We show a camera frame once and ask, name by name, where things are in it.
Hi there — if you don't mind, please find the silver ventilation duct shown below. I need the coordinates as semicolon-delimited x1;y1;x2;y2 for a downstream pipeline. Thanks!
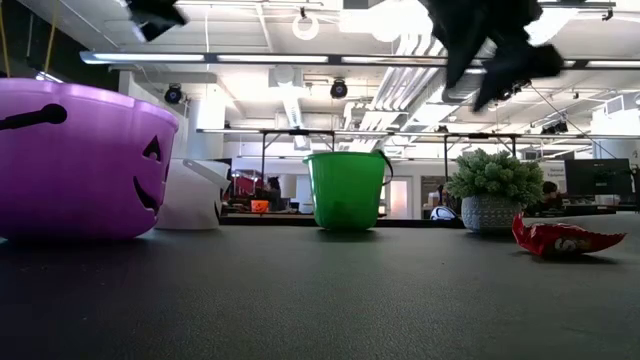
439;0;581;105

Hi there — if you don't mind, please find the black computer monitor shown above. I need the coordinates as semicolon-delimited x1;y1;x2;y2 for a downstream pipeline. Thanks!
564;158;634;197

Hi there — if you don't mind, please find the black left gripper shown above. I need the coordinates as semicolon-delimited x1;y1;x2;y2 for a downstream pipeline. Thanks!
127;0;189;44

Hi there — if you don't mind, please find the person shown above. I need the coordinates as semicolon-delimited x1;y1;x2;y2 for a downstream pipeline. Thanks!
260;175;287;212
433;183;452;209
541;180;565;210

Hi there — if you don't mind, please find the green plant in grey pot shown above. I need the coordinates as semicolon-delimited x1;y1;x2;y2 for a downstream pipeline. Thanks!
444;148;545;234

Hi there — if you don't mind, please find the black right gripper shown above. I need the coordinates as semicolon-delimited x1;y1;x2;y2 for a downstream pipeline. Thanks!
427;0;565;112

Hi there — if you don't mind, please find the red candy packet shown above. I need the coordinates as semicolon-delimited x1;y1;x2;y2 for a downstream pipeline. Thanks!
511;213;627;259

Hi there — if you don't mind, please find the white pumpkin face bucket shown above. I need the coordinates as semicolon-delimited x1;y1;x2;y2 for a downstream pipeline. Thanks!
153;158;232;231

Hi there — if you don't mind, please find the overhead light bar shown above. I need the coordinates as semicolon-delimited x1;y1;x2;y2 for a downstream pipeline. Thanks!
79;49;640;70

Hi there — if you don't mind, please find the black table mat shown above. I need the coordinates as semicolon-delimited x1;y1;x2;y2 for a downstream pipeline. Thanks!
0;223;640;360

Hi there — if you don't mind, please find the yellow hanging cable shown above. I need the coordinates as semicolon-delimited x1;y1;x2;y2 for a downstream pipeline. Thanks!
43;0;60;74

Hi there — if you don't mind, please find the white ceiling ring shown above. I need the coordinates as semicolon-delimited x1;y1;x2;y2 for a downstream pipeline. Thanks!
291;12;321;42

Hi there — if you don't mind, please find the green plastic bucket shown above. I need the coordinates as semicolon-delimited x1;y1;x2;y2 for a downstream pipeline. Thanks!
302;149;394;232

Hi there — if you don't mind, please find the purple pumpkin face bucket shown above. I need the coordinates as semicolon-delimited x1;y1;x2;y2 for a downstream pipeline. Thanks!
0;77;180;242

